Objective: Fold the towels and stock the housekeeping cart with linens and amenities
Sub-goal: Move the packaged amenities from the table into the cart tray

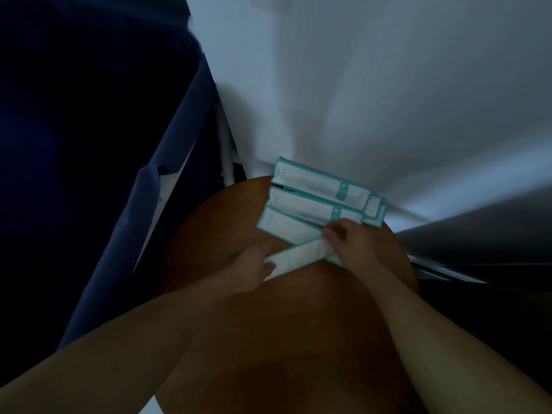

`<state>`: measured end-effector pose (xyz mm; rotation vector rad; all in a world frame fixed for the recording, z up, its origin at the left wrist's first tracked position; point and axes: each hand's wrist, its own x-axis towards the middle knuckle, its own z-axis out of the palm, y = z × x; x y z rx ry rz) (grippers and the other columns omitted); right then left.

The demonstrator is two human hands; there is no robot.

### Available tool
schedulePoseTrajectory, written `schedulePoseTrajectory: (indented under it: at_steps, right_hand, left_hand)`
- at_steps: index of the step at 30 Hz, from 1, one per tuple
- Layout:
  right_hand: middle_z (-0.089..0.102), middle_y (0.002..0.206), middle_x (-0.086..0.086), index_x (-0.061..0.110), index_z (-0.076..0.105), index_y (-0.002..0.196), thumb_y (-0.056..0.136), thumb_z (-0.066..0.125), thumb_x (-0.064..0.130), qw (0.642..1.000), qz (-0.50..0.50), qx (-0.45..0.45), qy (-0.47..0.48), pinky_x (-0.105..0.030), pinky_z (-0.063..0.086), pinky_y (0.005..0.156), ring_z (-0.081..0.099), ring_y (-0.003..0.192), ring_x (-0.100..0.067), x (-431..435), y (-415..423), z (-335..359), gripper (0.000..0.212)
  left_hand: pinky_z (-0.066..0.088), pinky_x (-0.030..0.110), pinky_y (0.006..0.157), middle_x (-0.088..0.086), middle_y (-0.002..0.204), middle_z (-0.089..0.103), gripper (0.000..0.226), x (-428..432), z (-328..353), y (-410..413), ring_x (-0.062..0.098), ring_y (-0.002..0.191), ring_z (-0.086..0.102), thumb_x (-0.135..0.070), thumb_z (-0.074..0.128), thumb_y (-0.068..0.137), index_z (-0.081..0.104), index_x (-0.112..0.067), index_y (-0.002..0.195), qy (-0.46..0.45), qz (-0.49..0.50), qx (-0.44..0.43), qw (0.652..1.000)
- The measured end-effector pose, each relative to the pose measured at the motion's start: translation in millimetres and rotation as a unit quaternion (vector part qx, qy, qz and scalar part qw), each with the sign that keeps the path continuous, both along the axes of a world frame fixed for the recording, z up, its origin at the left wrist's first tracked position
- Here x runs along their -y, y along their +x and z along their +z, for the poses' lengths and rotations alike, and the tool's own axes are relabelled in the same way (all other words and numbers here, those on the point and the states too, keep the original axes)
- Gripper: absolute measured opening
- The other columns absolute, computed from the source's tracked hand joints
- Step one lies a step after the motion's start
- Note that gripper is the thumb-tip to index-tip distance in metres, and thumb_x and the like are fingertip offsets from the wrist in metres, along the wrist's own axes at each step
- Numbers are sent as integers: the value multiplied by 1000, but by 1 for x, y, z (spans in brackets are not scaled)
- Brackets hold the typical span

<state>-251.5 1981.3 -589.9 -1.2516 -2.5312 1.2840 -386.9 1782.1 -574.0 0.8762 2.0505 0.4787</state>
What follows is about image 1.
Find person's left hand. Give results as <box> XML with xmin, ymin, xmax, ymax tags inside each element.
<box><xmin>227</xmin><ymin>243</ymin><xmax>278</xmax><ymax>294</ymax></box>

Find person's right hand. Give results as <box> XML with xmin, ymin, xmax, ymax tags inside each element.
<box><xmin>321</xmin><ymin>218</ymin><xmax>384</xmax><ymax>277</ymax></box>

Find long teal packet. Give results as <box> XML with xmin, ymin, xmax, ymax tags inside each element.
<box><xmin>263</xmin><ymin>236</ymin><xmax>342</xmax><ymax>282</ymax></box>

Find teal white boxes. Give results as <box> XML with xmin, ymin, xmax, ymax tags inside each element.
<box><xmin>256</xmin><ymin>157</ymin><xmax>387</xmax><ymax>268</ymax></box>

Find person's right forearm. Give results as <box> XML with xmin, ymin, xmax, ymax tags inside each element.
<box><xmin>358</xmin><ymin>262</ymin><xmax>552</xmax><ymax>414</ymax></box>

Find person's left forearm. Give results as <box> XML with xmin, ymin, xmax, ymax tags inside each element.
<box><xmin>0</xmin><ymin>275</ymin><xmax>259</xmax><ymax>414</ymax></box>

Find round wooden side table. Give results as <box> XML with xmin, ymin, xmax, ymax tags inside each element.
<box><xmin>155</xmin><ymin>175</ymin><xmax>419</xmax><ymax>414</ymax></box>

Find navy laundry hamper white frame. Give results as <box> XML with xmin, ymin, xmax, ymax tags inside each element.
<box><xmin>0</xmin><ymin>0</ymin><xmax>242</xmax><ymax>384</ymax></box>

